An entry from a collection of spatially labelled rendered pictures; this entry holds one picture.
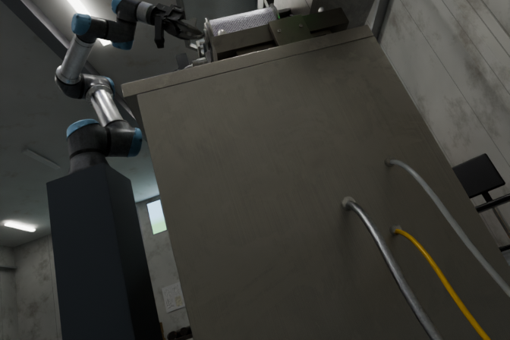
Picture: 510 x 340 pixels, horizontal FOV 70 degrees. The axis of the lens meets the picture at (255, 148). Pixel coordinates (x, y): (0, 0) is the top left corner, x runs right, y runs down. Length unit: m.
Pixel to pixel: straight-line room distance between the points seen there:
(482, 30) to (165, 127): 4.15
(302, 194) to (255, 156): 0.13
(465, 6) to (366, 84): 3.93
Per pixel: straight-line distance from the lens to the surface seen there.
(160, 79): 0.93
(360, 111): 0.91
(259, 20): 1.39
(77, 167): 1.36
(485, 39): 4.63
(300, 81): 0.92
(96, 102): 1.71
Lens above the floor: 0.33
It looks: 23 degrees up
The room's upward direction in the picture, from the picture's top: 20 degrees counter-clockwise
